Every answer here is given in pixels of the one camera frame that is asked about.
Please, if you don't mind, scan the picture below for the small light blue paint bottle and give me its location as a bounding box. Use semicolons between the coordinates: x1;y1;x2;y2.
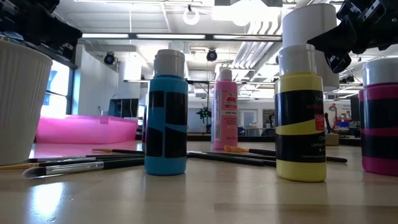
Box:
144;49;189;177

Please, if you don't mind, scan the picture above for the long ceiling light bar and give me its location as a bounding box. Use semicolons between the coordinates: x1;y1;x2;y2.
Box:
77;32;283;42

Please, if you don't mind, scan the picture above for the pink plastic tray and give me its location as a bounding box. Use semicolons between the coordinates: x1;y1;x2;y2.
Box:
35;114;139;145

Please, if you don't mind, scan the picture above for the white ring light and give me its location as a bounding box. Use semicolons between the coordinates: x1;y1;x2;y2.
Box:
182;7;200;26

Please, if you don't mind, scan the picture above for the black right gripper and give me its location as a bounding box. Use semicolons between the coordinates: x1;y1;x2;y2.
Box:
307;0;398;74

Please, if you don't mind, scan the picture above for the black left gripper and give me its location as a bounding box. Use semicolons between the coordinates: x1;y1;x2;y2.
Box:
0;0;83;60

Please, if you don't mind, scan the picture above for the brown cardboard box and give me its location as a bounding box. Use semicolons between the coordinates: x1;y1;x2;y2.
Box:
325;133;340;146

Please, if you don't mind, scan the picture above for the table lamp white shade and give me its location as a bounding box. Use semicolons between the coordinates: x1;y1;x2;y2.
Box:
281;2;340;92

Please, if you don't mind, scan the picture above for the large pink paint bottle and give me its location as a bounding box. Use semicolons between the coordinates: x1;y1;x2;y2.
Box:
213;68;239;151

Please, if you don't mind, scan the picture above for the small yellow paint bottle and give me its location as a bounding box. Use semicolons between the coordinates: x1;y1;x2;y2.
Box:
274;43;328;183

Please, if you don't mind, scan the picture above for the black monitor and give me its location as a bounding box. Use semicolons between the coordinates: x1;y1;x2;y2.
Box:
108;98;140;119

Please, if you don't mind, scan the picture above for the white ribbed cup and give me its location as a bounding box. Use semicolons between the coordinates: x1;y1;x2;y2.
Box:
0;39;53;166

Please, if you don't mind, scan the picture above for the small magenta paint bottle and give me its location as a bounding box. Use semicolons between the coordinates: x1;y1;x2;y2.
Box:
358;57;398;177

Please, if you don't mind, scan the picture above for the flat paintbrush silver ferrule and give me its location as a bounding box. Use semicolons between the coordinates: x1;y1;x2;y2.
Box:
22;158;146;180

